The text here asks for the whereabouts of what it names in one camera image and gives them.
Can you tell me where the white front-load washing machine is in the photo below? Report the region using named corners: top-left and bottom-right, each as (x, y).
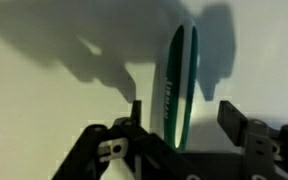
top-left (0, 0), bottom-right (288, 180)

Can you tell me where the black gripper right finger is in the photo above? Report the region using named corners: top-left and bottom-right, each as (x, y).
top-left (217, 100), bottom-right (288, 180)

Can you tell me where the green and white scrub brush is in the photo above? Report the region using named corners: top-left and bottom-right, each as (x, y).
top-left (163, 23), bottom-right (199, 152)

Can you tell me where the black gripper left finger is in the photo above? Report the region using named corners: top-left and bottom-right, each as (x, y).
top-left (52, 99), bottom-right (198, 180)

